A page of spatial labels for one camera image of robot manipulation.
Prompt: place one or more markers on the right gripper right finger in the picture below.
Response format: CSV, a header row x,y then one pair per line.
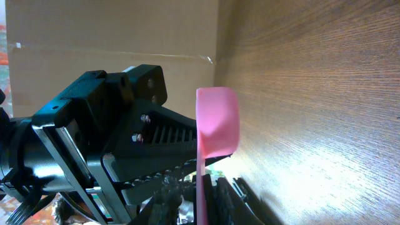
x,y
233,210

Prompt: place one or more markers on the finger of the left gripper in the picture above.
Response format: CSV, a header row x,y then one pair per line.
x,y
168,192

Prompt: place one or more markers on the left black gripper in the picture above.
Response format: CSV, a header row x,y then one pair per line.
x,y
117,114

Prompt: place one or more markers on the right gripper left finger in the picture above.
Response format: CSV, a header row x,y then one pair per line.
x,y
212,210

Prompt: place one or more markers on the pink plastic measuring scoop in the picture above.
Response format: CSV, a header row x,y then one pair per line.
x,y
217,123

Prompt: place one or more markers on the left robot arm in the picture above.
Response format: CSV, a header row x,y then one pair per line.
x,y
31,175

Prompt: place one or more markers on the brown cardboard box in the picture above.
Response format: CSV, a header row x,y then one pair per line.
x,y
51,43

